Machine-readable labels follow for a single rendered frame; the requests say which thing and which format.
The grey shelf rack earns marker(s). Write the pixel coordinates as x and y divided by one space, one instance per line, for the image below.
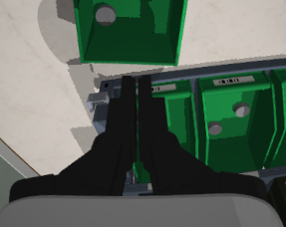
110 89

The green bin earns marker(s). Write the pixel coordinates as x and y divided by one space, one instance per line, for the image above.
146 32
278 77
181 118
244 143

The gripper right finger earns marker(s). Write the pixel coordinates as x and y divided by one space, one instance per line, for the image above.
176 171

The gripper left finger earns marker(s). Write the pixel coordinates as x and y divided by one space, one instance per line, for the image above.
102 171

